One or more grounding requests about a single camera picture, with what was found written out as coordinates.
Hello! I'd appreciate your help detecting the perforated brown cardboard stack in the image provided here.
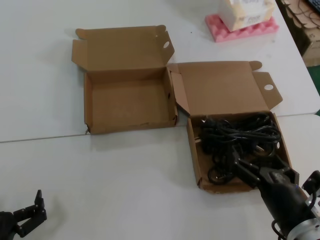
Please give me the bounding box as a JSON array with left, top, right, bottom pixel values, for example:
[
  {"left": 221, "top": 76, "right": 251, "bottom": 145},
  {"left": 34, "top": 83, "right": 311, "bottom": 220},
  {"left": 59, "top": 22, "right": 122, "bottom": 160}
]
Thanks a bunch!
[{"left": 278, "top": 0, "right": 320, "bottom": 51}]

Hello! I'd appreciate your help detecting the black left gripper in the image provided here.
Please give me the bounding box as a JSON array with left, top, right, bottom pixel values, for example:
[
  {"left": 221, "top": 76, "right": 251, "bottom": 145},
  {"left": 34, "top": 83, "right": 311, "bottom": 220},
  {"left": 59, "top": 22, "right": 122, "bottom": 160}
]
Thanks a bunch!
[{"left": 0, "top": 189, "right": 48, "bottom": 240}]

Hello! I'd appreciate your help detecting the black power cord bundle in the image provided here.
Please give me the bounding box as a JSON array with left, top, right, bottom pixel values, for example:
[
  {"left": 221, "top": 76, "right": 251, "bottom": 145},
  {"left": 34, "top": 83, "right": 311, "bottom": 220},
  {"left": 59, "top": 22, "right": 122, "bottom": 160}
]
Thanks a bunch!
[{"left": 194, "top": 117, "right": 251, "bottom": 186}]

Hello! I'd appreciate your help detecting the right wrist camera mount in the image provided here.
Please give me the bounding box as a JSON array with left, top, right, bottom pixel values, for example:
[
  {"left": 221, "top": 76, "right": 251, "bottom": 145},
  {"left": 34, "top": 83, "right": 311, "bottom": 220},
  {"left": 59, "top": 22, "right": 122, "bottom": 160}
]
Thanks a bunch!
[{"left": 301, "top": 169, "right": 320, "bottom": 208}]

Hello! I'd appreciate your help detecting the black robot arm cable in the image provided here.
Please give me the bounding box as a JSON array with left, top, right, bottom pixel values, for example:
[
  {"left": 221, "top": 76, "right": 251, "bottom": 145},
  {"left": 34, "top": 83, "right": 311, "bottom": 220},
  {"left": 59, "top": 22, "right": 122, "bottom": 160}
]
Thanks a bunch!
[{"left": 270, "top": 219, "right": 287, "bottom": 239}]

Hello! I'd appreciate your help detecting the white printed carton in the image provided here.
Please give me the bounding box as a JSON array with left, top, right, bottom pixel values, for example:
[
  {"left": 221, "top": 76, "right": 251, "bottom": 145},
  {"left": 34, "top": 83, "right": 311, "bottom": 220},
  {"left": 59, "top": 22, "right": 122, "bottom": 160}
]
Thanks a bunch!
[{"left": 218, "top": 0, "right": 276, "bottom": 33}]

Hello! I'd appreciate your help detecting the empty brown cardboard box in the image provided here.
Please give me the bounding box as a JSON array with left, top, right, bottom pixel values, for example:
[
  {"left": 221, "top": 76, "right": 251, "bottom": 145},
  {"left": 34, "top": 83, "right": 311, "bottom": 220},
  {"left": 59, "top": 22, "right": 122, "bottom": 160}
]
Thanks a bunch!
[{"left": 71, "top": 24, "right": 179, "bottom": 136}]

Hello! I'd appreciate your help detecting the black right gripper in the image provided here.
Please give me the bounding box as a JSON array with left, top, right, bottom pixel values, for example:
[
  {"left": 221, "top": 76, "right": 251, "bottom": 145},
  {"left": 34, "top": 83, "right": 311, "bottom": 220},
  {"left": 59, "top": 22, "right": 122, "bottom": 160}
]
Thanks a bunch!
[{"left": 230, "top": 145, "right": 314, "bottom": 231}]

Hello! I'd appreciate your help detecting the brown cardboard box holding cords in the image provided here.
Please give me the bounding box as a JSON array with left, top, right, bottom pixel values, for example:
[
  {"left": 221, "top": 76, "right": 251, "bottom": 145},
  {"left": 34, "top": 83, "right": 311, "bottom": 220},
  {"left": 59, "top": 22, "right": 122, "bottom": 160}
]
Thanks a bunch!
[{"left": 166, "top": 60, "right": 294, "bottom": 195}]

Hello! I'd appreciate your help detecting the pink foam pad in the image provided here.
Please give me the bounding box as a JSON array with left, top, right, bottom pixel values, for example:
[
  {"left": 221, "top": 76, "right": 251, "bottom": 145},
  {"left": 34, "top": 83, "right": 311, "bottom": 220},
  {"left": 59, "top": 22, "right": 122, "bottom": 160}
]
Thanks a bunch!
[{"left": 204, "top": 13, "right": 278, "bottom": 43}]

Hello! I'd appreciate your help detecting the plain brown cardboard carton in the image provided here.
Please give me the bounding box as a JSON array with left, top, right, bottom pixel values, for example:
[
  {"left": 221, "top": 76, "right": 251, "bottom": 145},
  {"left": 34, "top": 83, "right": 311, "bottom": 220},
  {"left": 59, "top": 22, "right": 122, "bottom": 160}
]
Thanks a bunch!
[{"left": 301, "top": 24, "right": 320, "bottom": 60}]

